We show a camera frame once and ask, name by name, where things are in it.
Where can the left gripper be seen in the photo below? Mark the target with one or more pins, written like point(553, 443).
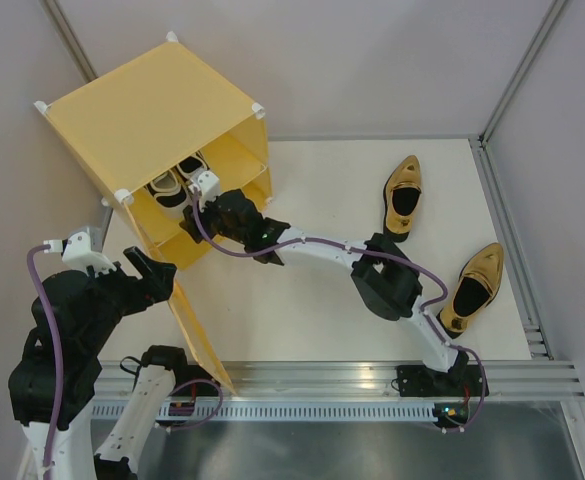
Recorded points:
point(157, 282)

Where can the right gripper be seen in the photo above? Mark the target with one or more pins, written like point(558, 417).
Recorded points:
point(190, 223)

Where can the black white sneaker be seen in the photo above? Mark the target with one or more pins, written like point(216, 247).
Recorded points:
point(170, 194)
point(191, 166)

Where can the yellow cabinet door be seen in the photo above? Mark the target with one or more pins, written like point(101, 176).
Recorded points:
point(196, 337)

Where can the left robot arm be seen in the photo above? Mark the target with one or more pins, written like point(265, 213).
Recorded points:
point(53, 386)

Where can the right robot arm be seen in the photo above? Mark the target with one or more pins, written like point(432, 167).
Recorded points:
point(390, 285)

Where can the yellow shoe cabinet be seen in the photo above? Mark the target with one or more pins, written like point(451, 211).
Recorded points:
point(138, 121)

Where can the gold shoe far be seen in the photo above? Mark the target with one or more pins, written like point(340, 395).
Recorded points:
point(401, 195)

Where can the gold shoe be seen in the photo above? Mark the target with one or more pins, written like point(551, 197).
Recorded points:
point(401, 195)
point(478, 285)

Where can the gold shoe near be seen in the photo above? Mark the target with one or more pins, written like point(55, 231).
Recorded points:
point(478, 285)

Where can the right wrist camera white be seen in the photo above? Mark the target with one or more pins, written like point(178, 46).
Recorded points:
point(205, 186)

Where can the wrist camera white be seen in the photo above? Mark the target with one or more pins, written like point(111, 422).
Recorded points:
point(205, 186)
point(76, 253)

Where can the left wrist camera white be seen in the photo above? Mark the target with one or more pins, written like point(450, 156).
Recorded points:
point(76, 253)

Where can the aluminium frame rail front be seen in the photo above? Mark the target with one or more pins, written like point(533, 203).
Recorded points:
point(508, 381)

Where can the aluminium frame rail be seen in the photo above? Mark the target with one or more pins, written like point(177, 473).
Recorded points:
point(508, 381)
point(519, 275)

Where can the white slotted cable duct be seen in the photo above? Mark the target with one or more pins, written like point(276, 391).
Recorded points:
point(260, 411)

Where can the aluminium frame post left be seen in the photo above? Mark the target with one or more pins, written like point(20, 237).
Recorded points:
point(69, 39)

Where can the aluminium frame post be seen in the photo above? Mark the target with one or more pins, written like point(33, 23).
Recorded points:
point(532, 53)
point(69, 39)

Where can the aluminium frame rail right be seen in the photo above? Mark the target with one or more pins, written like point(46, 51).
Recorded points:
point(519, 275)

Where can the aluminium frame post right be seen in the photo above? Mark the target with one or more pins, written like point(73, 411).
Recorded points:
point(532, 53)

